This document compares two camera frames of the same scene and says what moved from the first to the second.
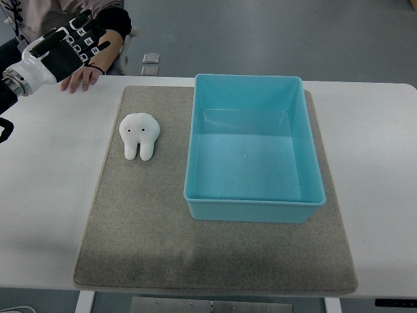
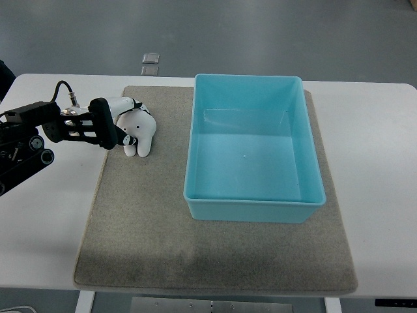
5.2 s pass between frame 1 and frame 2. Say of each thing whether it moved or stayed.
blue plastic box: stayed
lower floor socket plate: stayed
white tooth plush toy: moved
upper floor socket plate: stayed
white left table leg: stayed
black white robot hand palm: moved
